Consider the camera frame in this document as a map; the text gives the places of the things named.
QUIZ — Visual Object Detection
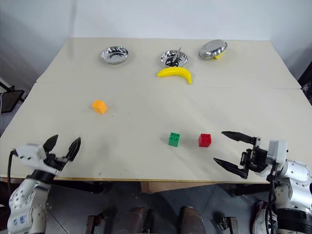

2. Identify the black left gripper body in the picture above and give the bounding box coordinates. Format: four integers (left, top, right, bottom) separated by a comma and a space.
43, 153, 71, 175

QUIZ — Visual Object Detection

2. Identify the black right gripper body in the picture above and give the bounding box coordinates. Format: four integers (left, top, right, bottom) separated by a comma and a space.
240, 145, 269, 173

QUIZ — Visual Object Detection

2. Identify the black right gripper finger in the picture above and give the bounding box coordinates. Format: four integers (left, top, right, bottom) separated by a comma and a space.
221, 131, 262, 147
213, 157, 250, 179

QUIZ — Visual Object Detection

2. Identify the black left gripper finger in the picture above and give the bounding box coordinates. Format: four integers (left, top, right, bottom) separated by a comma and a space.
42, 134, 59, 155
65, 136, 82, 162

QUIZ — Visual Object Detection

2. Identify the red studded toy cube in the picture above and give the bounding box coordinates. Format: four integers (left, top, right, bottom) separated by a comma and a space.
198, 133, 212, 148

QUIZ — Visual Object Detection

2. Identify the orange studded toy cube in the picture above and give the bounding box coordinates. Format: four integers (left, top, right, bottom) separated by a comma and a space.
91, 99, 108, 115

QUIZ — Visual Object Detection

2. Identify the red and white shoe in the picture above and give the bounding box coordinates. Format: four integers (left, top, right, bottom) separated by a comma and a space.
252, 201, 278, 234

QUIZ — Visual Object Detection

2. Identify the brown wooden table panel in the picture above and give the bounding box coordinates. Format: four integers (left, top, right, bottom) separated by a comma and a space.
140, 181, 216, 195

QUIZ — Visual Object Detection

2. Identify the black chair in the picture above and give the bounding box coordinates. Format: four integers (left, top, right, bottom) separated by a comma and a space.
0, 78, 26, 114

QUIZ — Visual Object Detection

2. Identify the dark brown rounded shape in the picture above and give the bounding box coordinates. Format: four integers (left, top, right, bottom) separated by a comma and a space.
179, 206, 207, 234
119, 206, 153, 234

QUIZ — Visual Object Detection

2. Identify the green studded toy cube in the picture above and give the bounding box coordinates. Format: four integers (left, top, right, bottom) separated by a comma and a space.
168, 132, 181, 148

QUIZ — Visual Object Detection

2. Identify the dark plaid-covered object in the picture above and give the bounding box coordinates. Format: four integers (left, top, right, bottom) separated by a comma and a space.
297, 57, 312, 106

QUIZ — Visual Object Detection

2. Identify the yellow toy banana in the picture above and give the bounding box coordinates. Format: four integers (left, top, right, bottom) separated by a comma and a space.
156, 67, 193, 85

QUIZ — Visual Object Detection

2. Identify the overturned silver metal bowl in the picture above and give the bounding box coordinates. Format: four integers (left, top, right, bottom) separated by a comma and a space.
197, 39, 228, 60

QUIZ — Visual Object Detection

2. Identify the silver bowl holding black item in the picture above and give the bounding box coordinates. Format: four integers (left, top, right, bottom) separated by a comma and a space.
159, 49, 189, 68

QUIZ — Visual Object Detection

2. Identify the black item with grey stem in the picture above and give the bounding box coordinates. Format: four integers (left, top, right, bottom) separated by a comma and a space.
164, 47, 183, 68

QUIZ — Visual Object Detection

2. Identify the empty silver metal bowl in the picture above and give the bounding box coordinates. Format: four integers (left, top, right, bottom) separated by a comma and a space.
100, 45, 130, 65

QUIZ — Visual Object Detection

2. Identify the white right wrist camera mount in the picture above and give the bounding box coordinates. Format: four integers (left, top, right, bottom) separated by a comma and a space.
257, 139, 289, 177

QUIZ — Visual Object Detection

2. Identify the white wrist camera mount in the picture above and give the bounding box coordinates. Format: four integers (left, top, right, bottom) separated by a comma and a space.
257, 139, 289, 177
13, 143, 49, 172

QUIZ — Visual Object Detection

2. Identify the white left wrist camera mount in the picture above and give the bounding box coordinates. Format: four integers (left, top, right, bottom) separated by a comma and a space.
13, 143, 49, 172

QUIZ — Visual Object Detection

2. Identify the black table frame bar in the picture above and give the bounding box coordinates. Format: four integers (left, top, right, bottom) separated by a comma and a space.
229, 183, 272, 196
51, 180, 111, 195

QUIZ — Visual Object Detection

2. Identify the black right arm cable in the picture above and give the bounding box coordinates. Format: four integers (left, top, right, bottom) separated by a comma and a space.
264, 163, 281, 234

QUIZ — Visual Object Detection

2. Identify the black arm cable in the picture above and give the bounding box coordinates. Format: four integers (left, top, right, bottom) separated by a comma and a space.
264, 163, 281, 234
7, 149, 19, 195

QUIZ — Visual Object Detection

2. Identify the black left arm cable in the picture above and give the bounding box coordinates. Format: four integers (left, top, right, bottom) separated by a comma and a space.
7, 149, 19, 195

